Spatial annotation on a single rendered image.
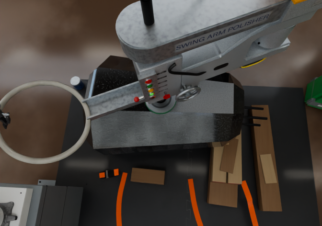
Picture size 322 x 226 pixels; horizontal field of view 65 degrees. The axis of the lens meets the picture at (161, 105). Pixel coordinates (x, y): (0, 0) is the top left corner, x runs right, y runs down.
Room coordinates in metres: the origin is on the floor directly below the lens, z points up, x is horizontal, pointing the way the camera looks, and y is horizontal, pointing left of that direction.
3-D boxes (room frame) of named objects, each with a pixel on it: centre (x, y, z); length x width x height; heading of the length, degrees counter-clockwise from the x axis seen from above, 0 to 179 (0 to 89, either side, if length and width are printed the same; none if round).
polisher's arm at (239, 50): (0.68, -0.39, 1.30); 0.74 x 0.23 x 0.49; 102
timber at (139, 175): (0.17, 0.21, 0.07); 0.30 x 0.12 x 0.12; 76
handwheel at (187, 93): (0.52, -0.15, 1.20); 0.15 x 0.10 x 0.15; 102
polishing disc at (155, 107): (0.61, 0.00, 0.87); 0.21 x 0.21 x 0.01
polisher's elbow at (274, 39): (0.75, -0.65, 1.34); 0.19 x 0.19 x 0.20
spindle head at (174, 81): (0.63, -0.08, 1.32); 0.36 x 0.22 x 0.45; 102
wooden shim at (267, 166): (0.08, -0.85, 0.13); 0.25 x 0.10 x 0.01; 176
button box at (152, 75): (0.49, 0.04, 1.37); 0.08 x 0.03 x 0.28; 102
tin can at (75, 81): (1.21, 0.83, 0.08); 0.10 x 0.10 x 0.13
